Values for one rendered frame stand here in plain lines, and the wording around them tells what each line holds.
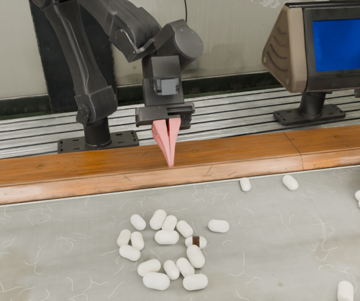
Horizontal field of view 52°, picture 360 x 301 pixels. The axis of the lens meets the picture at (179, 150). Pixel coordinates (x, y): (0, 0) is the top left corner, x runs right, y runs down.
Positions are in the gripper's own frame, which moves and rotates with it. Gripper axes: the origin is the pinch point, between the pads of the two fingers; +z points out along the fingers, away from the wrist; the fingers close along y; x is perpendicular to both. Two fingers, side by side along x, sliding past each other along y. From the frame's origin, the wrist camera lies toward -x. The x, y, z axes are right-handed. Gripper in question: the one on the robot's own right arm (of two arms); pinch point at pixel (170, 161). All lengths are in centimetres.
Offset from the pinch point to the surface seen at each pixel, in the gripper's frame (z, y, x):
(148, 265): 16.2, -5.9, -6.1
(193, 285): 19.7, -0.2, -8.4
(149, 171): -0.2, -3.3, 7.3
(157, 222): 10.0, -3.5, -0.9
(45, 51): -114, -49, 148
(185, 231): 12.1, 0.6, -2.2
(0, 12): -131, -70, 132
